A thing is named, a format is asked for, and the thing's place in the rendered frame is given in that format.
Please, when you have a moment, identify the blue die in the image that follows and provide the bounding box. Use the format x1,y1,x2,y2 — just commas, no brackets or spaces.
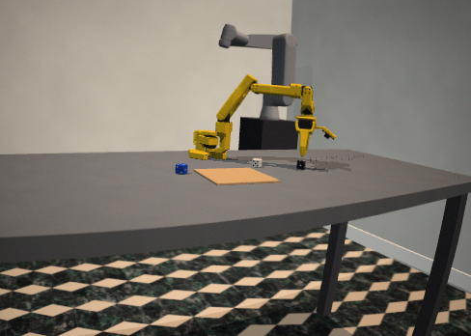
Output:
176,163,187,175

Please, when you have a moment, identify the white die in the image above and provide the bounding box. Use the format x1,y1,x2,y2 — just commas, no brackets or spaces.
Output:
252,158,262,168

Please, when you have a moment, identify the orange mat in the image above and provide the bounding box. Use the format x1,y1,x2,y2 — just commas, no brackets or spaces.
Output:
193,168,281,185

